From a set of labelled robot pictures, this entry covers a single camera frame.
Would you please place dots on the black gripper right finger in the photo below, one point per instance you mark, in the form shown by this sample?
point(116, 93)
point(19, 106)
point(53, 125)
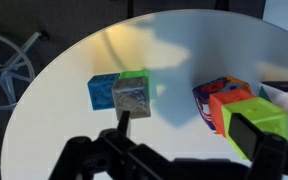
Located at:
point(244, 136)

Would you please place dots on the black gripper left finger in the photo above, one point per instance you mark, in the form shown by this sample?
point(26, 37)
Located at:
point(124, 122)

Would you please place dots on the gray embossed block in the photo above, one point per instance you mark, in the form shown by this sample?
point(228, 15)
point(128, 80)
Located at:
point(130, 98)

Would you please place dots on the lime yellow block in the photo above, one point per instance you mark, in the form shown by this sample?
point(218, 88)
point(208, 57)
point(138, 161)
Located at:
point(260, 111)

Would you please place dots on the blue embossed block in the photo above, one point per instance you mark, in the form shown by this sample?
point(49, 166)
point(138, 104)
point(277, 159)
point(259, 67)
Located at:
point(100, 91)

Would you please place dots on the green block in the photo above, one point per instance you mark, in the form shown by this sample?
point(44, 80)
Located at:
point(134, 73)

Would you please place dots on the purple orange patterned block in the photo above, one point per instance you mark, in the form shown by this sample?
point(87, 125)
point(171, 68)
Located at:
point(214, 86)

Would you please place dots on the black white green checkered cube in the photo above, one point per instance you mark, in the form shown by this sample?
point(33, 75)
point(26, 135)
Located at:
point(277, 95)

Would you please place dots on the gray office chair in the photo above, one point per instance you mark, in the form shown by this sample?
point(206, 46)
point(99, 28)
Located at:
point(5, 73)

